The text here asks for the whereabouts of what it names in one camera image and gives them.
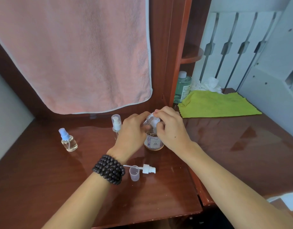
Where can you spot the person's left hand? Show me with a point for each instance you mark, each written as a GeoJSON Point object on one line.
{"type": "Point", "coordinates": [129, 135]}

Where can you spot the person's right hand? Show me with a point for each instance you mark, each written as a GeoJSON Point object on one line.
{"type": "Point", "coordinates": [174, 133]}

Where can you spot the person's left thumb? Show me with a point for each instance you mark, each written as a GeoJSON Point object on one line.
{"type": "Point", "coordinates": [146, 128]}

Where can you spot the person's right middle finger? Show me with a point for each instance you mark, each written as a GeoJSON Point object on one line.
{"type": "Point", "coordinates": [171, 109]}

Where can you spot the person's right thumb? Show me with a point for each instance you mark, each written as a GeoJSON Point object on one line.
{"type": "Point", "coordinates": [160, 129]}

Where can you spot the small clear plastic bottle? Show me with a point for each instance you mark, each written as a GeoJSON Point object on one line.
{"type": "Point", "coordinates": [150, 118]}

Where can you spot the person's right forearm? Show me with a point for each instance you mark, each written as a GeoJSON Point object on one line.
{"type": "Point", "coordinates": [232, 188]}

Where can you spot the person's left forearm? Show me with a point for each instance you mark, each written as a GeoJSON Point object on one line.
{"type": "Point", "coordinates": [84, 197]}

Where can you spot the white funnel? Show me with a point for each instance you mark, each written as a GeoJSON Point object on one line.
{"type": "Point", "coordinates": [154, 123]}

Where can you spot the labelled glass bottle amber liquid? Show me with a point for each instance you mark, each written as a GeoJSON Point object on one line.
{"type": "Point", "coordinates": [153, 141]}

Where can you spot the green bottle white cap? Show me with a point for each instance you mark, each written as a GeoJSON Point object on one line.
{"type": "Point", "coordinates": [181, 88]}

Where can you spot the clear pump bottle white head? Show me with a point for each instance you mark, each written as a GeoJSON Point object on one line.
{"type": "Point", "coordinates": [116, 125]}

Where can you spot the white pump head with tube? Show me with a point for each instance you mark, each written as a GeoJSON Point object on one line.
{"type": "Point", "coordinates": [147, 169]}

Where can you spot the white cotton pads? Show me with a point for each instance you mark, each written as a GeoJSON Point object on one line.
{"type": "Point", "coordinates": [208, 85]}

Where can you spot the yellow-green cloth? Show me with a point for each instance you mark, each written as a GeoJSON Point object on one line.
{"type": "Point", "coordinates": [215, 104]}

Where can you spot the small clear plastic cap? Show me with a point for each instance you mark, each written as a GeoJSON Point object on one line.
{"type": "Point", "coordinates": [134, 174]}

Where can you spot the round wooden corner shelf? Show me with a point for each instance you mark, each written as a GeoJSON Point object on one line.
{"type": "Point", "coordinates": [191, 54]}

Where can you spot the brown wooden cabinet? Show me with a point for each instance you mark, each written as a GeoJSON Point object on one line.
{"type": "Point", "coordinates": [170, 45]}

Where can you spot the clear spray bottle blue cap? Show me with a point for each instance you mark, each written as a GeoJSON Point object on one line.
{"type": "Point", "coordinates": [68, 140]}

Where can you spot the pink towel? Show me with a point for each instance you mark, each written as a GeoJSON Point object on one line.
{"type": "Point", "coordinates": [77, 52]}

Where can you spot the white wooden stair cabinet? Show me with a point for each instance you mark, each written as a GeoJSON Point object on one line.
{"type": "Point", "coordinates": [273, 76]}

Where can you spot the white slatted wooden frame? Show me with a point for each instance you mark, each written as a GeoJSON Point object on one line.
{"type": "Point", "coordinates": [232, 33]}

